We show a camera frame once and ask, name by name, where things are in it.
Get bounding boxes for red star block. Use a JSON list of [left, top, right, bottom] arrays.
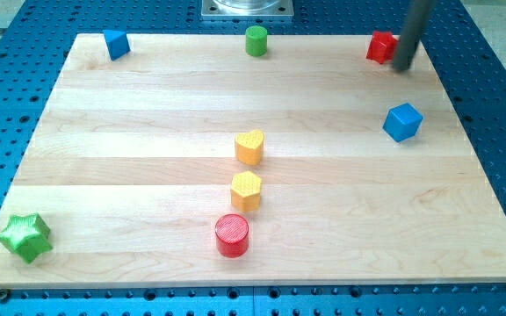
[[366, 31, 399, 64]]

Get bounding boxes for blue cube block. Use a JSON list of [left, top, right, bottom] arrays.
[[382, 103, 423, 142]]

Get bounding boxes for green star block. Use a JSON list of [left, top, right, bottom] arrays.
[[0, 213, 53, 264]]

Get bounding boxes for yellow heart block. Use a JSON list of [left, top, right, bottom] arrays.
[[235, 129, 264, 166]]

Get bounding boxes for yellow hexagon block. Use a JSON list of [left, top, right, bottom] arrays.
[[230, 171, 262, 212]]

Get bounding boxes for light wooden board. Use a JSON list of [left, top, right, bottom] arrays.
[[0, 33, 506, 289]]

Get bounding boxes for red cylinder block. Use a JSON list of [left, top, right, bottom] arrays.
[[214, 214, 249, 258]]

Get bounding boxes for green cylinder block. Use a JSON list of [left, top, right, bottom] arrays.
[[245, 25, 268, 57]]

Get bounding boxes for blue triangular prism block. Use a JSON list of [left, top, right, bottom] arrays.
[[103, 29, 131, 61]]

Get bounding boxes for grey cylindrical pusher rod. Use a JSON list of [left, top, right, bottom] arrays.
[[392, 0, 437, 72]]

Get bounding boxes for blue perforated metal table plate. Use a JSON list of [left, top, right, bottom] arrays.
[[0, 1, 506, 315]]

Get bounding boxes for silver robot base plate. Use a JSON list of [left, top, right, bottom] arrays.
[[201, 0, 294, 18]]

